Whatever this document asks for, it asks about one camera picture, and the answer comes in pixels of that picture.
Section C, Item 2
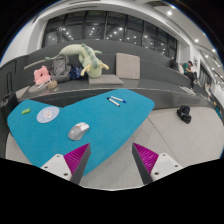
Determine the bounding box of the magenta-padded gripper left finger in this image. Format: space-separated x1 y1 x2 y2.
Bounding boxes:
40 143 92 185

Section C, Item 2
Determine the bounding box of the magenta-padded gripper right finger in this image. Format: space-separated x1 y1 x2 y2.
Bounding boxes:
132 143 184 185

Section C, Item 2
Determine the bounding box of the grey computer mouse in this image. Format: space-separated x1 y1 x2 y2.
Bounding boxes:
68 121 90 141

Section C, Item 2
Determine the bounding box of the round light blue mouse pad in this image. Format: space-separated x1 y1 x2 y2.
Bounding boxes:
36 106 60 124

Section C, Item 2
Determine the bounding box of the black bag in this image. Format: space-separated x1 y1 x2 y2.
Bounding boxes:
176 104 193 125

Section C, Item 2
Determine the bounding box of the black case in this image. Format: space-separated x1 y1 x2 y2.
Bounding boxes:
0 91 19 116

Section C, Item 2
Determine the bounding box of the flat grey seat cushion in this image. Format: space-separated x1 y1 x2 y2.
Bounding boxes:
14 85 31 100
87 73 125 87
28 81 53 94

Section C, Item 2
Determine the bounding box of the small round tan pouch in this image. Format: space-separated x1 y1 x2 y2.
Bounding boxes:
47 79 59 90

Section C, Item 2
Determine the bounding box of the white marker with black cap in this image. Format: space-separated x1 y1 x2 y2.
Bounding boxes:
106 96 121 108

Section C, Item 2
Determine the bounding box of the pink plush cushion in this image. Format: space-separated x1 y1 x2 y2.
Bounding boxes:
33 65 52 86

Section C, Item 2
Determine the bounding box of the dark blue patterned bag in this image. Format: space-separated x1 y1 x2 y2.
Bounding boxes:
69 64 88 81

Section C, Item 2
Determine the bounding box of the person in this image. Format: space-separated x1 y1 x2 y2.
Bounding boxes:
182 60 200 89

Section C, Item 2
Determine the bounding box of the grey backpack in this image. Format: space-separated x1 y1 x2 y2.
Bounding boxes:
49 54 72 83

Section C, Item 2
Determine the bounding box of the upright grey seat cushion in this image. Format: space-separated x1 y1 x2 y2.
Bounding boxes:
115 52 141 80

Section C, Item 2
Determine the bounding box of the green dragon plush toy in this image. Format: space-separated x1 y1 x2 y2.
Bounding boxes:
44 43 110 80

